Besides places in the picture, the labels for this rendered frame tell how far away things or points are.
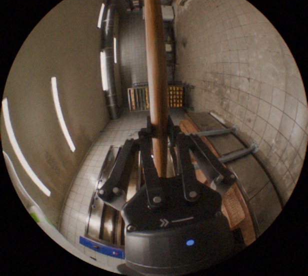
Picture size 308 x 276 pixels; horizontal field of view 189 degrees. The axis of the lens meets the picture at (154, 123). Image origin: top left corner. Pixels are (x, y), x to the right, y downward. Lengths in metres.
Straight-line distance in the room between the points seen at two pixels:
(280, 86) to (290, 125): 0.38
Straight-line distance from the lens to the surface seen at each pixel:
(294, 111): 1.21
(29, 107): 1.49
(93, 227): 1.50
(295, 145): 1.24
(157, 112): 0.17
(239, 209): 0.97
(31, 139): 1.48
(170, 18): 5.06
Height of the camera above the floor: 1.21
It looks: 1 degrees down
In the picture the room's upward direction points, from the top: 94 degrees counter-clockwise
